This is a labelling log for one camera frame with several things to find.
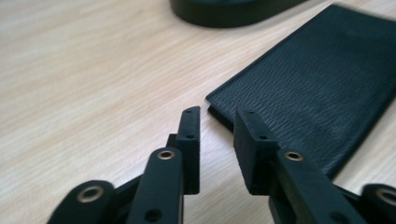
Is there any black key stand with tray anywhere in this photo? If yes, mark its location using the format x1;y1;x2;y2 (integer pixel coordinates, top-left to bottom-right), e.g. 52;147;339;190
169;0;308;29

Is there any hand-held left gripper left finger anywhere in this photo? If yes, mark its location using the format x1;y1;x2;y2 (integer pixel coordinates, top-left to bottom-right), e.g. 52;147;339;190
166;105;202;196

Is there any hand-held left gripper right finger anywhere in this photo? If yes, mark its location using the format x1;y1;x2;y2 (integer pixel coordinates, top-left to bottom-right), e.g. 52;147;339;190
233;106;280;197

